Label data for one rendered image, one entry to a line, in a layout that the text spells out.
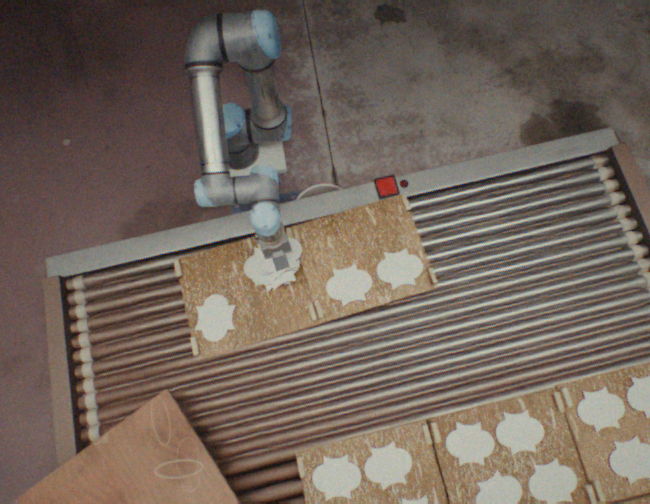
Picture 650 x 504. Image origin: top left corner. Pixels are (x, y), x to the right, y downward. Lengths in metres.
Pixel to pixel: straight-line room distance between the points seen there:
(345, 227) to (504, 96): 1.74
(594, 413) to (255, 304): 1.11
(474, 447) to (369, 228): 0.76
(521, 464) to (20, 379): 2.35
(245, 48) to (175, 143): 1.74
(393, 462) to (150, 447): 0.71
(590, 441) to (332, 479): 0.79
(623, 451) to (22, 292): 2.76
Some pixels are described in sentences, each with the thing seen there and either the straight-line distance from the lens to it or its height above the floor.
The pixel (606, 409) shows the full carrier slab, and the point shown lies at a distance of 1.83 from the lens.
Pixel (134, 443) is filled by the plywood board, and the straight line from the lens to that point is 1.65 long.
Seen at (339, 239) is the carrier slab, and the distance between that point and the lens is 1.72.
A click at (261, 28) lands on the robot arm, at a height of 1.54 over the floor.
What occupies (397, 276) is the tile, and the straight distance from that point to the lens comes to 1.69.
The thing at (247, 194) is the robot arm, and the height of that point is 1.35.
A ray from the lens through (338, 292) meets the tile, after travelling 1.67.
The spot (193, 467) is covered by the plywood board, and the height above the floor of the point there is 1.04.
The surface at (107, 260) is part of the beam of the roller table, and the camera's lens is 1.89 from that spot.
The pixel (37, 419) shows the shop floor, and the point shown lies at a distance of 2.97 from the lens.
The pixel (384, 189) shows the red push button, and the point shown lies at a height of 0.93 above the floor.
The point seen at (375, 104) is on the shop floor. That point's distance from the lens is 3.06.
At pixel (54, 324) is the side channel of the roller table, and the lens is 1.88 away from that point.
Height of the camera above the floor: 2.58
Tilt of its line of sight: 74 degrees down
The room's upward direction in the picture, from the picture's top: 4 degrees counter-clockwise
